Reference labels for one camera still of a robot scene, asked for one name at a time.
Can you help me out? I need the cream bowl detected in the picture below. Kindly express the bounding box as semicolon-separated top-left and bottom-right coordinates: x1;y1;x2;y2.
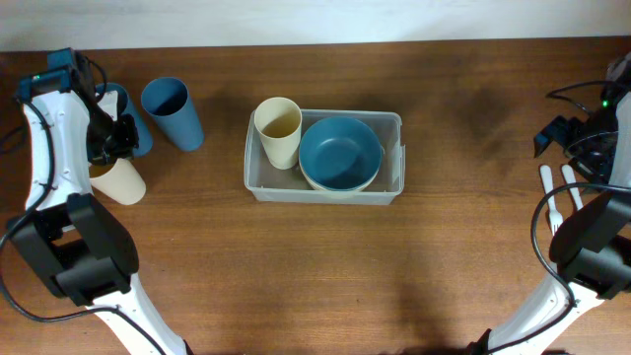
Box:
316;190;363;199
299;165;378;192

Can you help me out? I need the cream bowl front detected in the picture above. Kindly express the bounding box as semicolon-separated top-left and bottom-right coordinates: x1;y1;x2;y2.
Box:
316;190;363;199

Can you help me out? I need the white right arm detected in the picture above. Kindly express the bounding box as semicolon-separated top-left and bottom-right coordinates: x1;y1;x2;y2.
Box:
465;56;630;354

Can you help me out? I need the clear plastic container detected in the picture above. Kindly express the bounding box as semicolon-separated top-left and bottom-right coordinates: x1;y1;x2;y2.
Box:
244;109;405;205

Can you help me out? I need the blue bowl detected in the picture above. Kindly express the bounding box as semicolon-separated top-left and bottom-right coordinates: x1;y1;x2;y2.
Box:
299;116;384;189

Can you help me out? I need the cream cup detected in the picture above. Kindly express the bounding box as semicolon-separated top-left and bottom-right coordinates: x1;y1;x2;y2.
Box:
254;97;303;170
89;159;147;205

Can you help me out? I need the blue cup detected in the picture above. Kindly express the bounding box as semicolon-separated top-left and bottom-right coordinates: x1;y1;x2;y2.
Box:
141;77;205;152
106;83;154;158

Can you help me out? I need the left arm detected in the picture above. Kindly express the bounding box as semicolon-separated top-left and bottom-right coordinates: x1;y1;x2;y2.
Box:
1;47;191;354

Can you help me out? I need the cream bowl back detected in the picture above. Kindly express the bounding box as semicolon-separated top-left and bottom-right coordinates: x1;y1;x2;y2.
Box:
299;165;378;192

